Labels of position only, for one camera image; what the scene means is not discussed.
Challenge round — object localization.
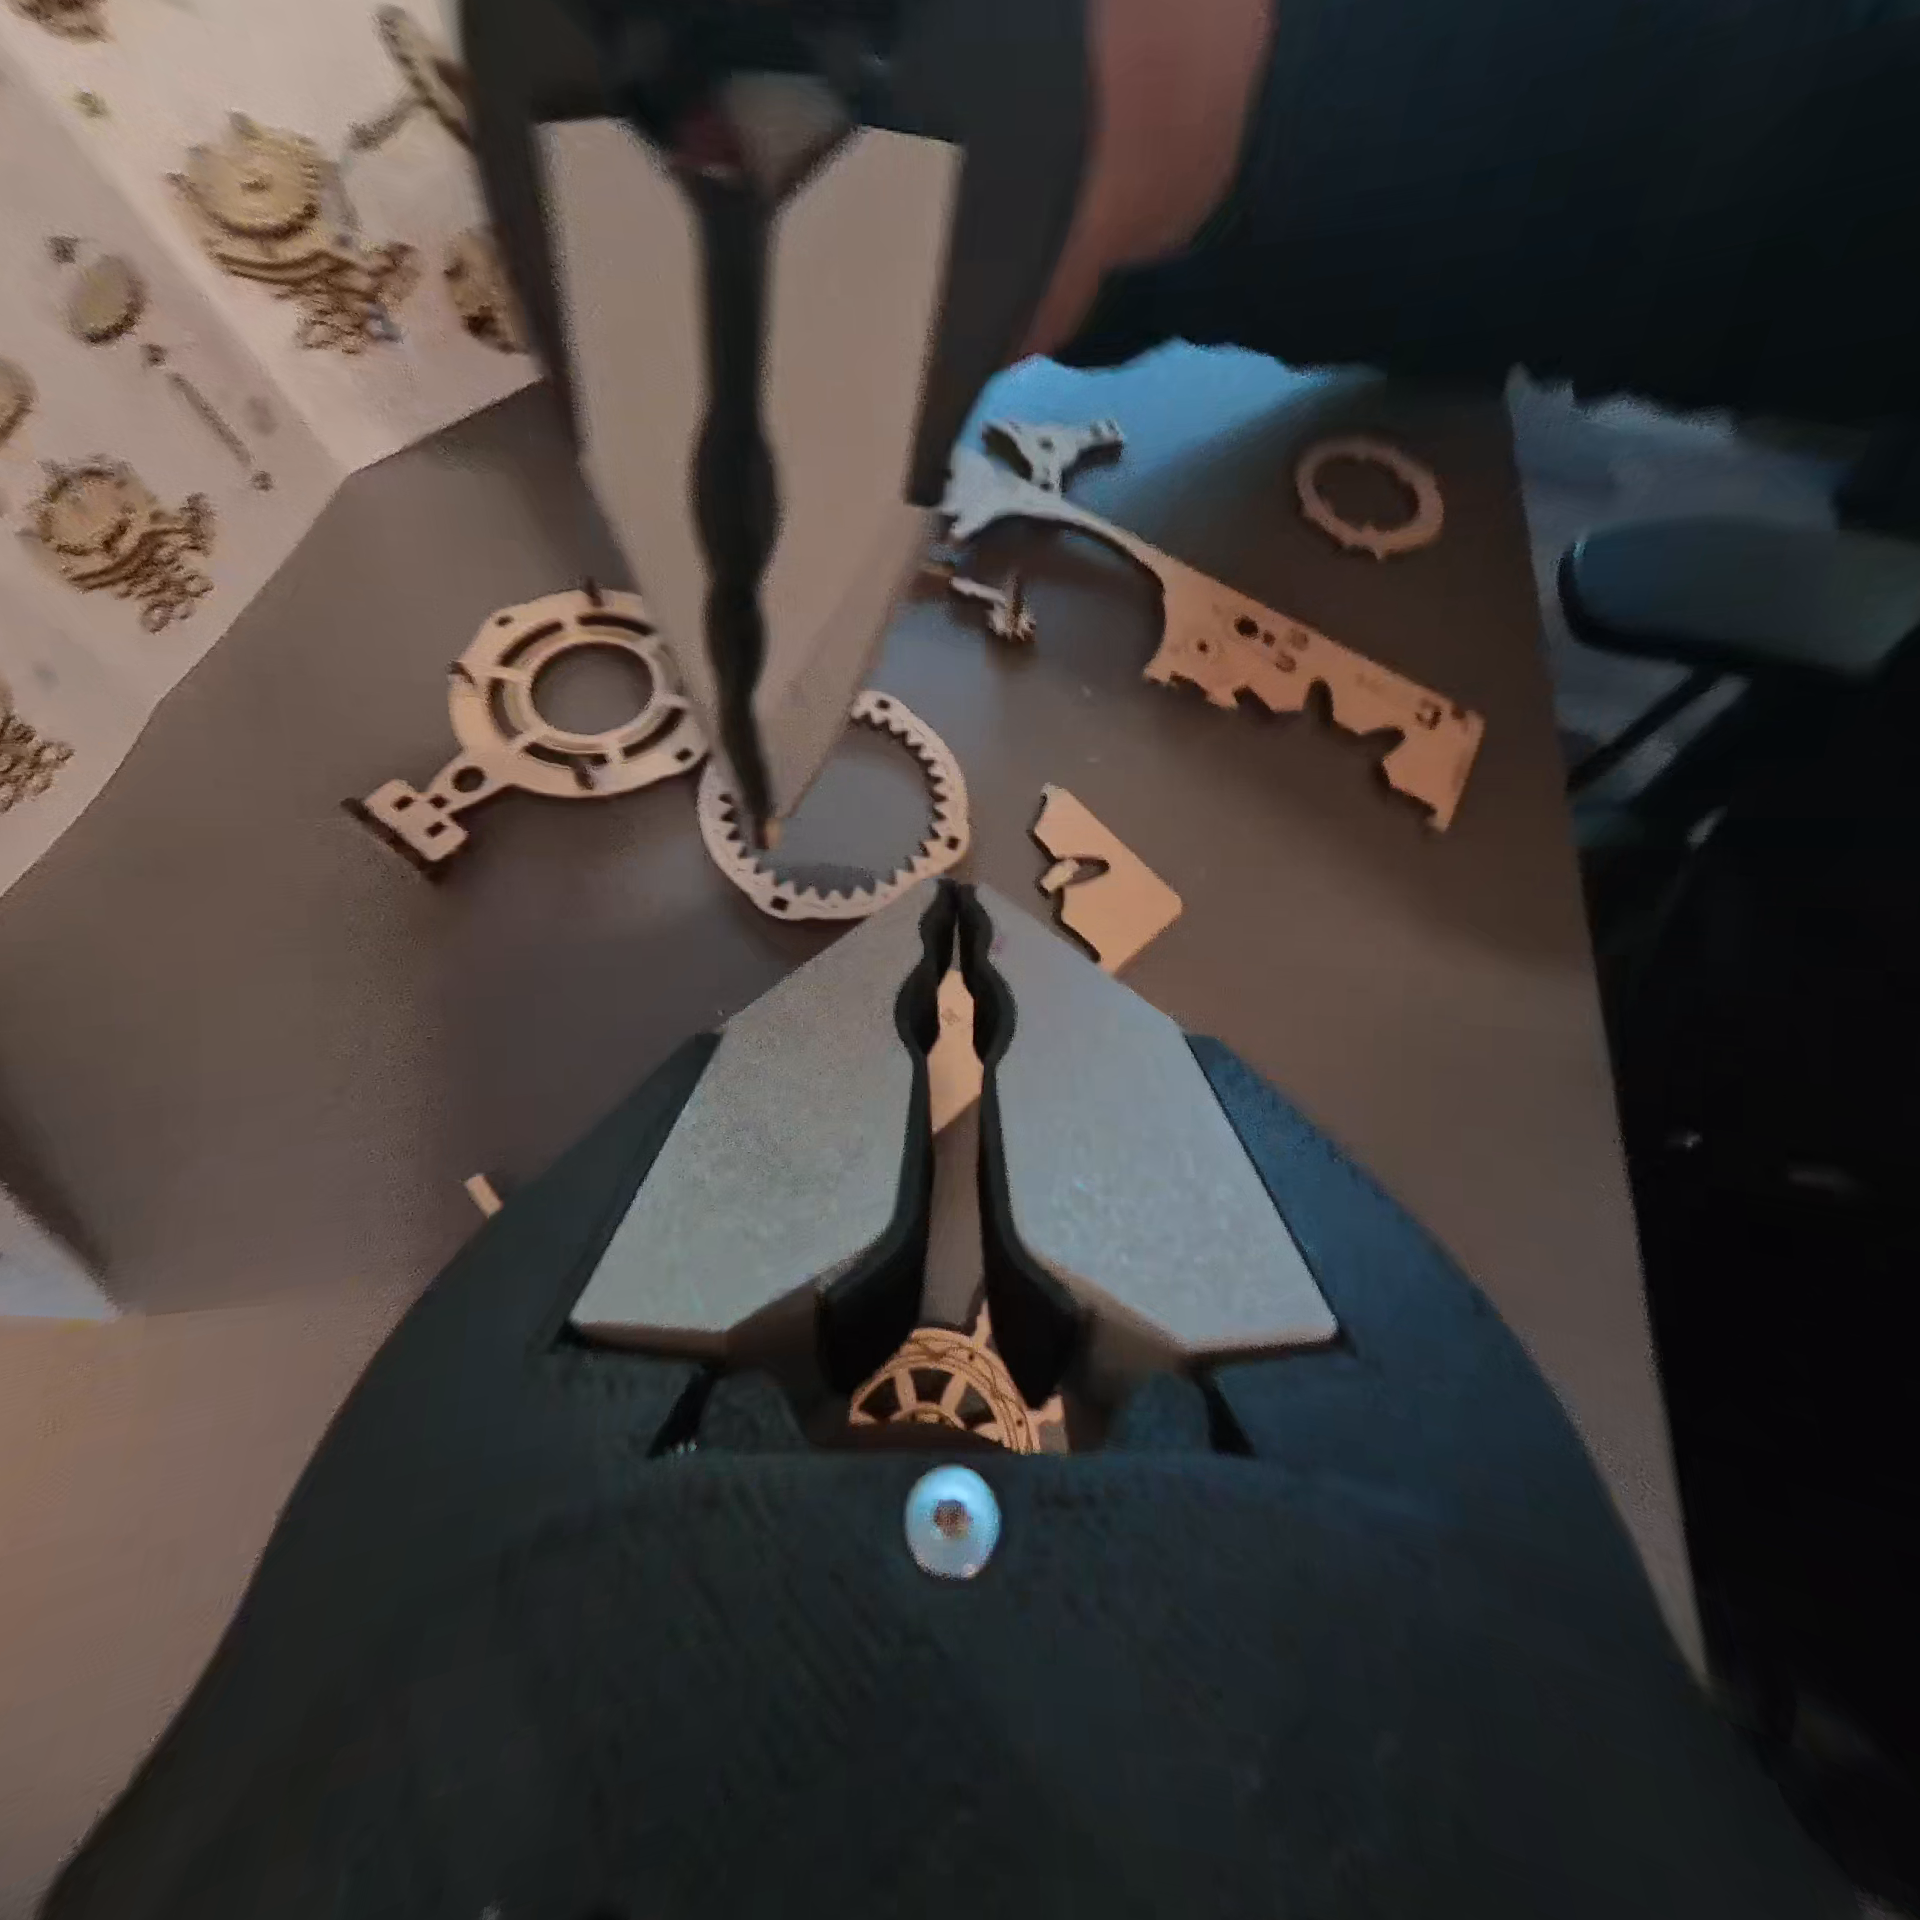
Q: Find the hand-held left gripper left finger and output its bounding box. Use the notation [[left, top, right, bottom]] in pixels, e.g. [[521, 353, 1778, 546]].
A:
[[566, 882, 962, 1405]]

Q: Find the person's right forearm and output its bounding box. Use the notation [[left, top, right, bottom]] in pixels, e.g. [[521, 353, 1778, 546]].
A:
[[1034, 0, 1285, 361]]

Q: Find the long wooden scrap sheet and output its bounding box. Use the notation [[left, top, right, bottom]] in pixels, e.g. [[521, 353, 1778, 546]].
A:
[[927, 410, 1487, 833]]

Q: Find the wooden round frame with stem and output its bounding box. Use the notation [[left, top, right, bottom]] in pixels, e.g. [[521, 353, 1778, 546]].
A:
[[342, 587, 713, 880]]

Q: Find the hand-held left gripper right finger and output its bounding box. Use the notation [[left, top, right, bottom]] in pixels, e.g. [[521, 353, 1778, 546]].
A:
[[958, 885, 1338, 1405]]

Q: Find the small wooden scrap sheet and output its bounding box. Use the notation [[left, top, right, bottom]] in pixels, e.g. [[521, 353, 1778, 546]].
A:
[[921, 784, 1185, 1155]]

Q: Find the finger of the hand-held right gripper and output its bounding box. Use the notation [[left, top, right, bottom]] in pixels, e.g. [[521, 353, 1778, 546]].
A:
[[749, 127, 962, 824], [536, 127, 770, 837]]

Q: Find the printed assembly instruction sheet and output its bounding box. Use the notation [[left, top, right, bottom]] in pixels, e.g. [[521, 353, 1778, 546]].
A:
[[0, 0, 557, 1321]]

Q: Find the dark office chair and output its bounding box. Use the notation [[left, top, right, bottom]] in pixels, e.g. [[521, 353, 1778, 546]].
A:
[[1551, 391, 1920, 781]]

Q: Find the wooden inner-toothed ring gear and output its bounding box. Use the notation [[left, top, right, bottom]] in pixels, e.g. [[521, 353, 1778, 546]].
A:
[[695, 689, 975, 921]]

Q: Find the small wooden gear with axle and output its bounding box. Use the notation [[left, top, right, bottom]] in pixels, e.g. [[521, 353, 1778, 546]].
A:
[[947, 567, 1043, 648]]

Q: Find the wooden spoked wheel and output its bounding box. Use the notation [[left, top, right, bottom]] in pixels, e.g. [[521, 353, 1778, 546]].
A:
[[848, 1318, 1069, 1456]]

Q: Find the person's dark clothing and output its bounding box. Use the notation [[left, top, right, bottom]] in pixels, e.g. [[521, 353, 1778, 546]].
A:
[[1079, 0, 1920, 437]]

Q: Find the thin wooden ring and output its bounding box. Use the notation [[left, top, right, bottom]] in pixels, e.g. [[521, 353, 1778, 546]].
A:
[[1294, 434, 1446, 563]]

